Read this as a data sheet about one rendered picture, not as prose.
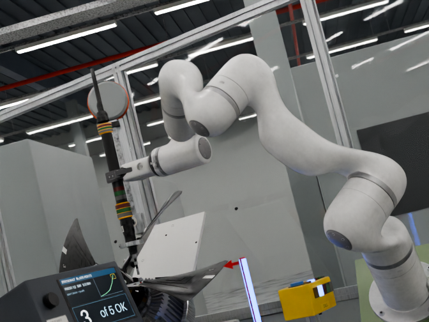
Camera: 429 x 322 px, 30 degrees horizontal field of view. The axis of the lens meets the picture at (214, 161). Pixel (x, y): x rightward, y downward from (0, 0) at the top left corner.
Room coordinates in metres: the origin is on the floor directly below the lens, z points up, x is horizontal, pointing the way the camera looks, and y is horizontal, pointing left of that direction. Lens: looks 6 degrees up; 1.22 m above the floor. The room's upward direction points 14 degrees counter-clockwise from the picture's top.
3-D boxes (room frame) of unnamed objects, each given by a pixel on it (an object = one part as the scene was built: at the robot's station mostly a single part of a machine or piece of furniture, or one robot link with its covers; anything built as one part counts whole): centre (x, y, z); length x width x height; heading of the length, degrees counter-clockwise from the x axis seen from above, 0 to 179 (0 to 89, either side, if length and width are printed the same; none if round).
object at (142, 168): (2.27, 0.20, 1.50); 0.11 x 0.10 x 0.07; 59
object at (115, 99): (3.04, 0.34, 1.88); 0.17 x 0.15 x 0.16; 59
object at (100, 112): (2.32, 0.29, 1.50); 0.04 x 0.04 x 0.46
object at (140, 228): (2.95, 0.34, 1.39); 0.10 x 0.07 x 0.08; 4
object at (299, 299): (2.39, -0.17, 1.02); 0.16 x 0.10 x 0.11; 149
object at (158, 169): (2.24, 0.14, 1.50); 0.09 x 0.03 x 0.08; 149
